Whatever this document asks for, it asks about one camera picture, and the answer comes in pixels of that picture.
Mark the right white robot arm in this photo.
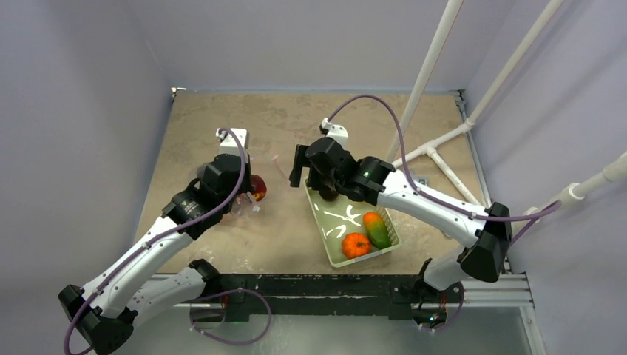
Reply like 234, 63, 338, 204
289, 138, 512, 301

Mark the clear pink zip bag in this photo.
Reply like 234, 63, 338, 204
229, 154, 289, 218

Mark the green orange mango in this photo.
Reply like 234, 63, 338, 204
362, 212, 392, 249

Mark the metal adjustable wrench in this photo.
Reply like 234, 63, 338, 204
410, 170, 429, 186

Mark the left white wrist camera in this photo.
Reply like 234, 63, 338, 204
216, 128, 250, 163

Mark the black base frame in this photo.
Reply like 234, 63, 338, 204
189, 259, 464, 328

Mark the dark purple plum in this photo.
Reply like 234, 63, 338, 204
319, 189, 339, 202

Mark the small orange pumpkin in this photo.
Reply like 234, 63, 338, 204
342, 233, 371, 259

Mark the dark red apple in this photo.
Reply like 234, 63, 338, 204
251, 175, 268, 202

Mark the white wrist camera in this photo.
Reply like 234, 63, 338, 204
216, 128, 250, 163
319, 118, 348, 149

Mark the white pipe frame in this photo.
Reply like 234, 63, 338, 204
403, 1, 626, 208

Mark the green plastic basket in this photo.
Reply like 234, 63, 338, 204
304, 186, 402, 268

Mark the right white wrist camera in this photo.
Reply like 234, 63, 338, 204
319, 118, 348, 149

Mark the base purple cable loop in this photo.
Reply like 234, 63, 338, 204
189, 288, 274, 347

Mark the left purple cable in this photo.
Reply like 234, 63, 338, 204
64, 128, 247, 355

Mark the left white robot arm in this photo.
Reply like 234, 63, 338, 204
58, 153, 252, 354

